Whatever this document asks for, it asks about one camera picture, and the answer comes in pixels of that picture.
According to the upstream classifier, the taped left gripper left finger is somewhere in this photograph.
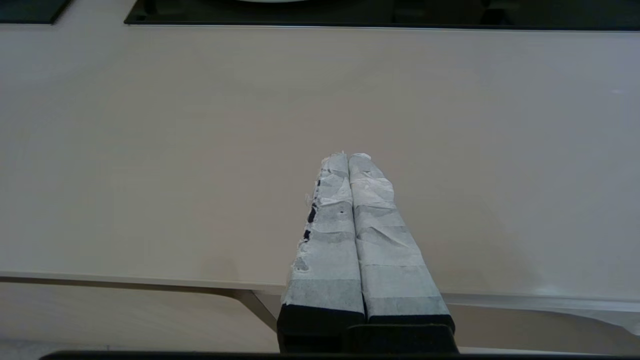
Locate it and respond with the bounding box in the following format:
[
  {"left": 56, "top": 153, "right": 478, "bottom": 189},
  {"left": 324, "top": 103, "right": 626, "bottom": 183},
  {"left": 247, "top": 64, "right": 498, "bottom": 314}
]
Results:
[{"left": 276, "top": 151, "right": 366, "bottom": 353}]

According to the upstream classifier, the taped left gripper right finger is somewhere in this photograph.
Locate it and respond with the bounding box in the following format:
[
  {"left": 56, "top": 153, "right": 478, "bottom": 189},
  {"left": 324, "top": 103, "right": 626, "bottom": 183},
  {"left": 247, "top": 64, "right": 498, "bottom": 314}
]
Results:
[{"left": 348, "top": 153, "right": 457, "bottom": 333}]

